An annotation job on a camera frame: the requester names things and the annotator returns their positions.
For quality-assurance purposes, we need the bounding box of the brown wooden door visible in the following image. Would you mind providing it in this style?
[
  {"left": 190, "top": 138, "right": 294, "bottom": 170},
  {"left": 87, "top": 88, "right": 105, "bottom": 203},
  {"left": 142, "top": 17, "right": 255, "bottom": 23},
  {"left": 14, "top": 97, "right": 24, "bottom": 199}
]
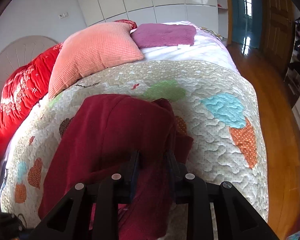
[{"left": 260, "top": 0, "right": 294, "bottom": 76}]

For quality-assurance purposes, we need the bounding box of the pink corduroy pillow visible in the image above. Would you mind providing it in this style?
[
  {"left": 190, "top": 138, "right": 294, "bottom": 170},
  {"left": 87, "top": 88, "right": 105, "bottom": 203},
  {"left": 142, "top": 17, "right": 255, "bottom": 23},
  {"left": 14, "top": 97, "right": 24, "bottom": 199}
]
[{"left": 48, "top": 22, "right": 144, "bottom": 99}]

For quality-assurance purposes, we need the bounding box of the patchwork quilted bedspread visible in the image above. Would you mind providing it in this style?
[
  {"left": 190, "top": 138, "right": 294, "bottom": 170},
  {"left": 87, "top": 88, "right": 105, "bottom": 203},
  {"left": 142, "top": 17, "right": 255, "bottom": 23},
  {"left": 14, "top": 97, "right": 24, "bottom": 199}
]
[{"left": 0, "top": 21, "right": 269, "bottom": 240}]

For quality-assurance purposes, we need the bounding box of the dark red knit garment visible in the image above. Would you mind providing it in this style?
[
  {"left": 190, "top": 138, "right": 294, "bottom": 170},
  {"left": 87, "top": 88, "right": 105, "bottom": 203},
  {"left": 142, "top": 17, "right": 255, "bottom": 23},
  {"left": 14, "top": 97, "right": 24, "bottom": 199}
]
[{"left": 38, "top": 94, "right": 193, "bottom": 239}]

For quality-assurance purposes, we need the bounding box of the red embroidered duvet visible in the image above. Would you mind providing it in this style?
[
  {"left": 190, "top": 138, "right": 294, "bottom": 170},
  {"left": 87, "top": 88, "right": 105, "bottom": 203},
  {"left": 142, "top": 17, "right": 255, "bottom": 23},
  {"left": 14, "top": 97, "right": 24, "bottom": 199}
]
[{"left": 0, "top": 20, "right": 137, "bottom": 161}]

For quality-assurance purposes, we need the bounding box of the white wall socket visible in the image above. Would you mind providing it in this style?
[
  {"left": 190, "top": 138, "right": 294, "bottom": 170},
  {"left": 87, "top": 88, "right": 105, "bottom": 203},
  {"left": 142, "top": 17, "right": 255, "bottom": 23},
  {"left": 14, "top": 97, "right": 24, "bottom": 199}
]
[{"left": 59, "top": 12, "right": 69, "bottom": 19}]

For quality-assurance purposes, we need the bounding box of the purple fuzzy towel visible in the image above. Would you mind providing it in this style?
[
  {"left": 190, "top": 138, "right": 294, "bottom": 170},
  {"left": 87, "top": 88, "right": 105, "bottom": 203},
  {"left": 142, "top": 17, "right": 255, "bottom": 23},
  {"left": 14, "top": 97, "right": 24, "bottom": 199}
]
[{"left": 131, "top": 23, "right": 197, "bottom": 49}]

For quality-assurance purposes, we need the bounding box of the white glossy wardrobe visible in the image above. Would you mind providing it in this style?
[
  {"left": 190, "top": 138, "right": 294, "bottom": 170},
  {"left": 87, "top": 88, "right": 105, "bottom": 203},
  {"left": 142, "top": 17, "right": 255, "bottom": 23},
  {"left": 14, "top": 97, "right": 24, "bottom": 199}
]
[{"left": 78, "top": 0, "right": 229, "bottom": 39}]

